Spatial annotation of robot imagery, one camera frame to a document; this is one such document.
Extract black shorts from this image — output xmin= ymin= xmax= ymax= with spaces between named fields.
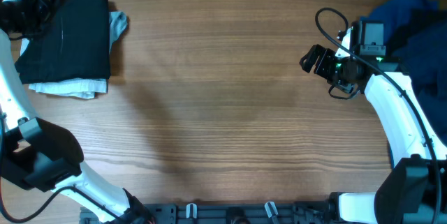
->
xmin=15 ymin=0 xmax=111 ymax=84

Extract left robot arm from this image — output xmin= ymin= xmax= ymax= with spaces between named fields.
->
xmin=1 ymin=0 xmax=155 ymax=223

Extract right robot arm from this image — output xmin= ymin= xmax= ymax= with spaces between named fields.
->
xmin=300 ymin=21 xmax=446 ymax=223

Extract dark garment in pile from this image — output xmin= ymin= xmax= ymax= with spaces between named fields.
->
xmin=386 ymin=9 xmax=446 ymax=142

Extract blue garment in pile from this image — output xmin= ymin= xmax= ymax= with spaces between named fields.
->
xmin=365 ymin=0 xmax=446 ymax=164

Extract folded light blue denim shorts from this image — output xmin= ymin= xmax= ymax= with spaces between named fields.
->
xmin=29 ymin=11 xmax=128 ymax=100

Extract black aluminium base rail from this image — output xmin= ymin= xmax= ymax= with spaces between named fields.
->
xmin=78 ymin=201 xmax=350 ymax=224

